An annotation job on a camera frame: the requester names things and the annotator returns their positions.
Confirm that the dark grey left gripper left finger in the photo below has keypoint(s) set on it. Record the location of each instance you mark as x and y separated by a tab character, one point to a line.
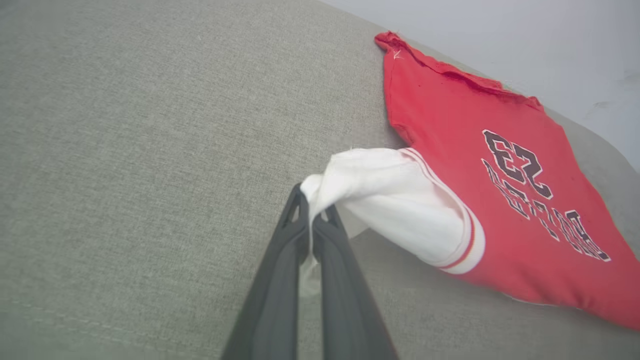
272	310

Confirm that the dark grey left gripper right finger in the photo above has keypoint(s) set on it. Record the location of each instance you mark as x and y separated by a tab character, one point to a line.
350	310

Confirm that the red and white jersey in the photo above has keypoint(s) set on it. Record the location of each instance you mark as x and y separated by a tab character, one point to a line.
450	130

